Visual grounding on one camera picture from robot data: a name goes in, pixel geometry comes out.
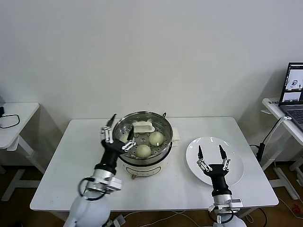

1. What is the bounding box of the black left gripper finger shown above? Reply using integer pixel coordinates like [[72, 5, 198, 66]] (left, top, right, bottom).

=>
[[101, 113, 117, 144], [121, 126, 137, 152]]

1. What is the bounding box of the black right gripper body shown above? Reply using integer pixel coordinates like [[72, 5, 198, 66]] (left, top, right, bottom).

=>
[[203, 163, 232, 196]]

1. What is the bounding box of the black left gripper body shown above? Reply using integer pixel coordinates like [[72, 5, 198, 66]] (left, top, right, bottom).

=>
[[94, 139, 127, 171]]

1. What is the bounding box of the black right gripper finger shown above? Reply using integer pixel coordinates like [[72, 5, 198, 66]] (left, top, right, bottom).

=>
[[196, 145, 213, 171], [219, 144, 232, 171]]

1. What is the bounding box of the round glass pot lid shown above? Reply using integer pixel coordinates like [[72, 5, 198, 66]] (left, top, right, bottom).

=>
[[113, 111, 173, 163]]

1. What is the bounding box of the perforated steel steamer basket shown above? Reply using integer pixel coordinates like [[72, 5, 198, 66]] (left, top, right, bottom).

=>
[[112, 110, 174, 164]]

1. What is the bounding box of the round white plate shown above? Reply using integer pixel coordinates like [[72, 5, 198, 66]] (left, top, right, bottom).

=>
[[186, 136, 244, 186]]

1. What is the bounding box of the cream electric cooker pot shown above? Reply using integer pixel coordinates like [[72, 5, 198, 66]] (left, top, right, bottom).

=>
[[116, 126, 182, 181]]

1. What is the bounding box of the black power brick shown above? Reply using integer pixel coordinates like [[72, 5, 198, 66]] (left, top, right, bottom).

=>
[[257, 142, 266, 163]]

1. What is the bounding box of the white power strip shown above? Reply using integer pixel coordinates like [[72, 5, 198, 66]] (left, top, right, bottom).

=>
[[107, 214, 126, 227]]

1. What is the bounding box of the grey open laptop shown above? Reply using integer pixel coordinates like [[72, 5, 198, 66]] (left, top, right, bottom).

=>
[[278, 61, 303, 132]]

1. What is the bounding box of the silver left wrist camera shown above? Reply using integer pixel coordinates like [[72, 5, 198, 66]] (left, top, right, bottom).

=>
[[106, 177, 124, 192]]

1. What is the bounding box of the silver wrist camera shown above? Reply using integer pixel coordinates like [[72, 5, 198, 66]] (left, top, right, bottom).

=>
[[106, 177, 124, 192], [228, 199, 244, 209]]

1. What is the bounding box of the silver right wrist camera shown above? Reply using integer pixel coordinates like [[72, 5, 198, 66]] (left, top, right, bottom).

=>
[[228, 199, 244, 209]]

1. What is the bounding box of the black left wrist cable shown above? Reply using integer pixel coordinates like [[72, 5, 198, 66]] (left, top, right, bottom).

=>
[[78, 177, 107, 201]]

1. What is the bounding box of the laptop charger cable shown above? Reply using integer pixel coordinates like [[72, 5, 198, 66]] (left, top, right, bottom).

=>
[[261, 115, 294, 146]]

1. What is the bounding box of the black looped cable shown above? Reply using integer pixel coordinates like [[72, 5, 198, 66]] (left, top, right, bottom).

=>
[[0, 114, 20, 130]]

